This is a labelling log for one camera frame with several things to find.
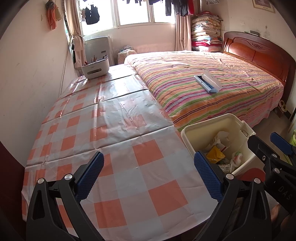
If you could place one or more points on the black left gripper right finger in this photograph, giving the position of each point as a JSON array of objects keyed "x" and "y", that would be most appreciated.
[{"x": 242, "y": 212}]

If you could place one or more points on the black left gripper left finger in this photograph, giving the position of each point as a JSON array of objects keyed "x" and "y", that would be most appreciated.
[{"x": 55, "y": 212}]

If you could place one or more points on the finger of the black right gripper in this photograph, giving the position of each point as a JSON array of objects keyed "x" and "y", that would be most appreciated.
[
  {"x": 281, "y": 143},
  {"x": 279, "y": 175}
]

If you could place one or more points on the yellow snack wrapper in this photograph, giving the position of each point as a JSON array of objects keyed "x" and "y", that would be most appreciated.
[{"x": 215, "y": 155}]

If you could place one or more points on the green white plastic bag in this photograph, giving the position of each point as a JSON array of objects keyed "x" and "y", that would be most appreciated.
[{"x": 222, "y": 142}]

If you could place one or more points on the cream plastic trash bin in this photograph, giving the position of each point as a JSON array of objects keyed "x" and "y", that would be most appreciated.
[{"x": 197, "y": 136}]

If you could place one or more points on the orange white checkered tablecloth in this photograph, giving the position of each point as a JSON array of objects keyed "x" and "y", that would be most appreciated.
[{"x": 149, "y": 188}]

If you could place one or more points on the wooden red headboard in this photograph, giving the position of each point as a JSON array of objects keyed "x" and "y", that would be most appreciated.
[{"x": 263, "y": 54}]

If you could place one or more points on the striped colourful bedspread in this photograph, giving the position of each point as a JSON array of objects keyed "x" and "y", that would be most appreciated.
[{"x": 197, "y": 86}]

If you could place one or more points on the stacked folded quilts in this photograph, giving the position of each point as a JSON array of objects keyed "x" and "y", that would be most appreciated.
[{"x": 206, "y": 32}]

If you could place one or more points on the pink window curtain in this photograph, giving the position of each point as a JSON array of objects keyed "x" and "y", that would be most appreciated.
[{"x": 183, "y": 33}]

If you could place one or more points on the white storage caddy box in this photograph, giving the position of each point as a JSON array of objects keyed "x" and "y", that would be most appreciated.
[{"x": 96, "y": 69}]

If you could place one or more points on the white air conditioner unit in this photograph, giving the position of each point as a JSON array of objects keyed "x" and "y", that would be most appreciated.
[{"x": 98, "y": 48}]

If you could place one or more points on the orange hanging cloth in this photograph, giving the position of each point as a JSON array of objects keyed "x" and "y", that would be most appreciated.
[{"x": 53, "y": 14}]

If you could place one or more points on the hanging dark clothes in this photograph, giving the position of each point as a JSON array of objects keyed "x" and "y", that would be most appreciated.
[{"x": 111, "y": 14}]

